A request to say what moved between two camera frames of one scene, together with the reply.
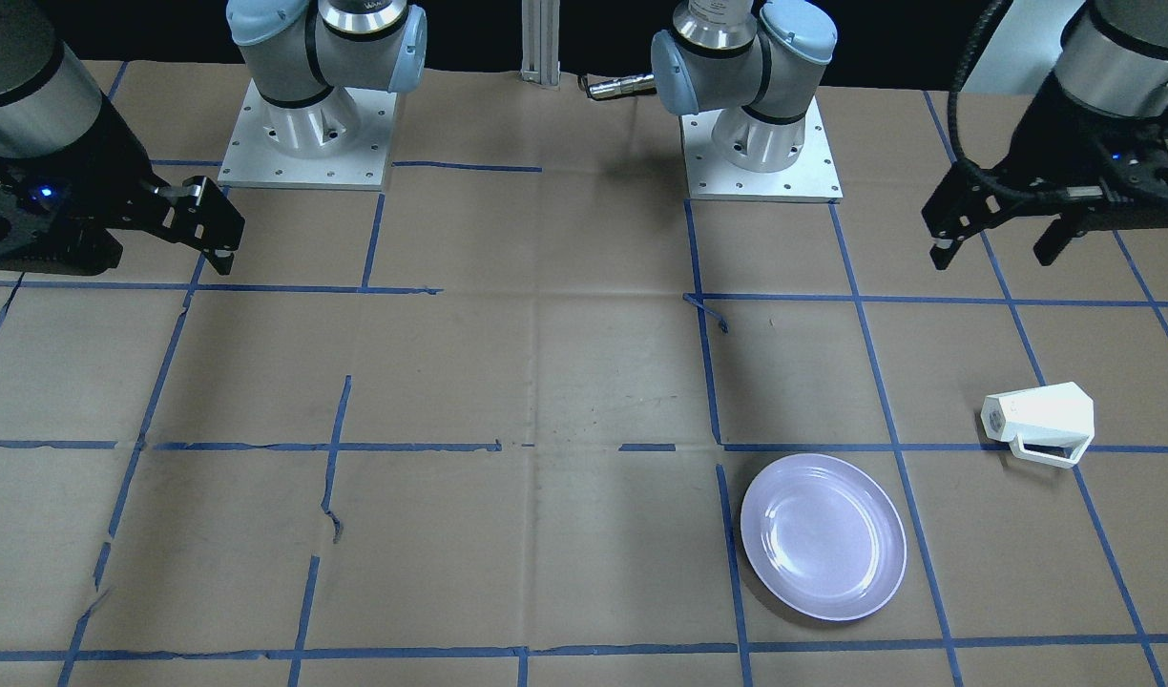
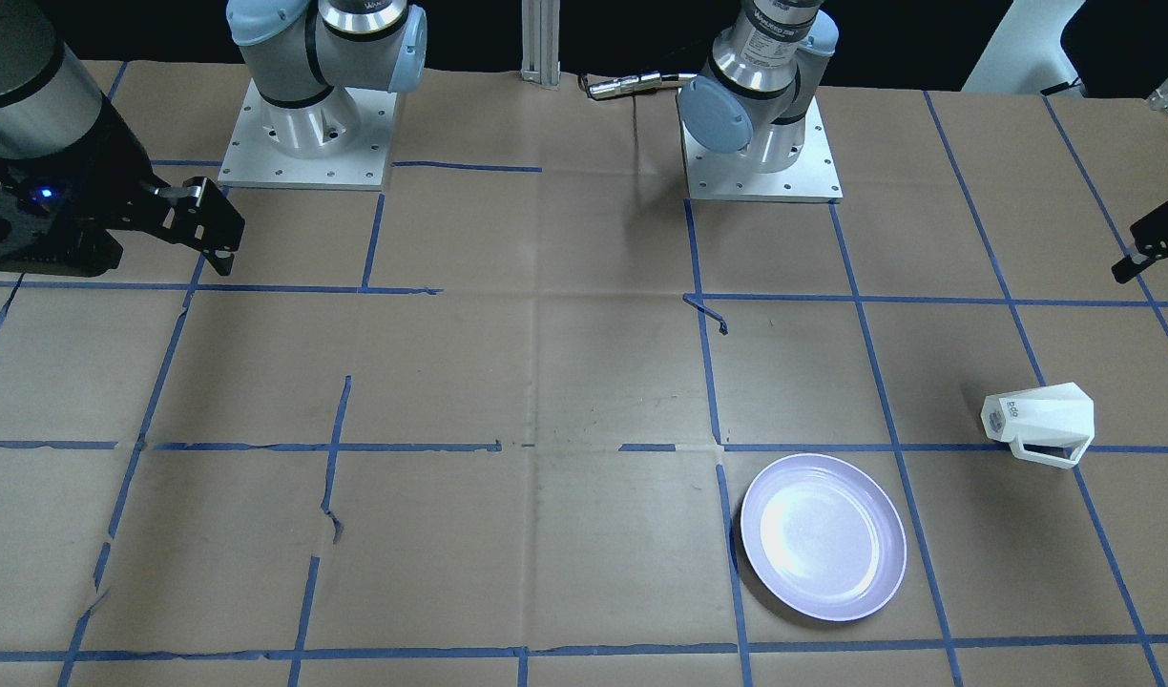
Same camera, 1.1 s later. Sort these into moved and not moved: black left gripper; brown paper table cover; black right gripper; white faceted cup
Moved: black left gripper
Not moved: black right gripper; white faceted cup; brown paper table cover
